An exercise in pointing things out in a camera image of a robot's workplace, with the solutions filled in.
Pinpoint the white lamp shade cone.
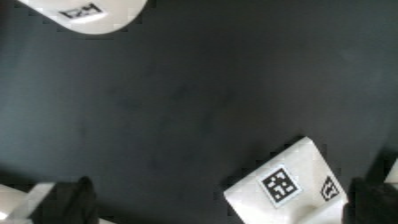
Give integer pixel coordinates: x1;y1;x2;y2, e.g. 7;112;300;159
16;0;149;35

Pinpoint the white lamp base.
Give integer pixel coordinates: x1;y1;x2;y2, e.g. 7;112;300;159
223;137;348;224

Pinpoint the white front fence wall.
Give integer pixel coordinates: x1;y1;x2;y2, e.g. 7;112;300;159
0;184;26;221

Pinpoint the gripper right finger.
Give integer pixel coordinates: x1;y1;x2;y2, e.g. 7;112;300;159
342;178;398;224

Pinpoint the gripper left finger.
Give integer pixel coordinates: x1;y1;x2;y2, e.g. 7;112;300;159
0;176;101;224

